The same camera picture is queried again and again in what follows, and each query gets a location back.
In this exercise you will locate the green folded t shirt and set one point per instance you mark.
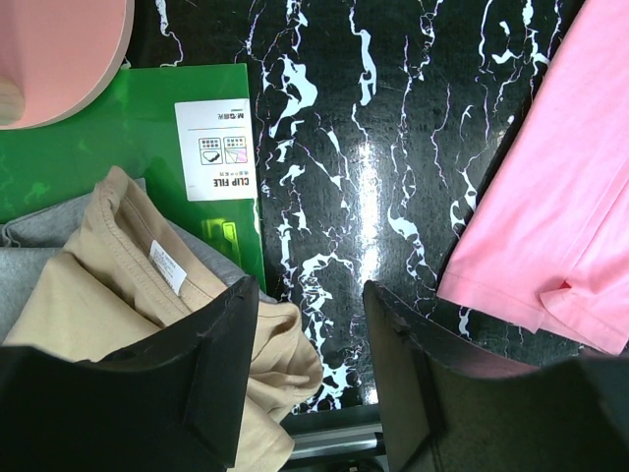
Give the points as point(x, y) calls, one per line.
point(186, 131)

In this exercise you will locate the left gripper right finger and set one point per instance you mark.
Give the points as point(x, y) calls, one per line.
point(446, 404)

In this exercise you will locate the beige folded t shirt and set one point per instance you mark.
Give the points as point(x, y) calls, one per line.
point(125, 274)

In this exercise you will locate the pink t shirt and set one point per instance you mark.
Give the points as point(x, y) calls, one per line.
point(547, 247)

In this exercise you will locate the pink three-tier shelf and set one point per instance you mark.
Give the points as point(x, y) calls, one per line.
point(57, 57)

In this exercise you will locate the grey folded t shirt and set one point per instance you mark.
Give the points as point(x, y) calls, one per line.
point(29, 241)

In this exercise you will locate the aluminium frame rail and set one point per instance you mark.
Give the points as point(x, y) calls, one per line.
point(337, 441)

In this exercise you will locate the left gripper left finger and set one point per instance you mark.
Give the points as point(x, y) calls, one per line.
point(173, 401)

